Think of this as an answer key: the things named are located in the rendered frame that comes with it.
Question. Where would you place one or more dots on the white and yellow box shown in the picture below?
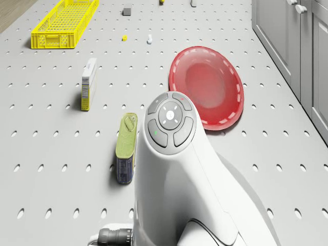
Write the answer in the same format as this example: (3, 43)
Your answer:
(88, 84)

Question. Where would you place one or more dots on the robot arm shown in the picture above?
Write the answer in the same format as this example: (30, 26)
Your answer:
(179, 184)

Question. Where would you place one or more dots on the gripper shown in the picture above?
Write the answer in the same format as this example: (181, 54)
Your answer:
(115, 234)

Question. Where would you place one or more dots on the small yellow bolt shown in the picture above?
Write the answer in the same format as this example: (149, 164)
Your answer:
(124, 38)

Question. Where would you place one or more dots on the red plate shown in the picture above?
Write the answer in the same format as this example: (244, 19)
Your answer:
(205, 84)

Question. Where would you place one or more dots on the white cabinet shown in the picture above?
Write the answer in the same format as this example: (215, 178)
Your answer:
(294, 38)

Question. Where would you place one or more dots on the grey cube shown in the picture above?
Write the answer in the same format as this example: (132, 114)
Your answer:
(126, 11)

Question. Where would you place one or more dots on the yellow basket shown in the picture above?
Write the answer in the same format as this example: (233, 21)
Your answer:
(55, 41)

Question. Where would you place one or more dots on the flat-sided can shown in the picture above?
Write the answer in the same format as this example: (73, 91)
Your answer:
(125, 143)

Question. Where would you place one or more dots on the small white bottle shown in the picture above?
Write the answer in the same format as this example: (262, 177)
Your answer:
(149, 39)

